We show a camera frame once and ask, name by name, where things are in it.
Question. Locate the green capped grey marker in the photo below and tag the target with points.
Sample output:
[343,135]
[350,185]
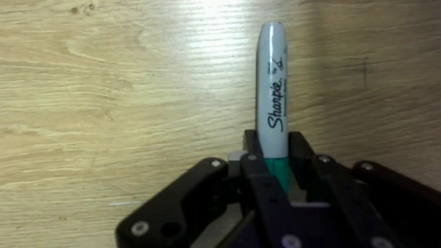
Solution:
[271,92]

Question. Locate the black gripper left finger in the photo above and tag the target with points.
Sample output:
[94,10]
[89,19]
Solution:
[178,215]

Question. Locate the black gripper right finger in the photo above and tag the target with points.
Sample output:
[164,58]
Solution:
[372,200]

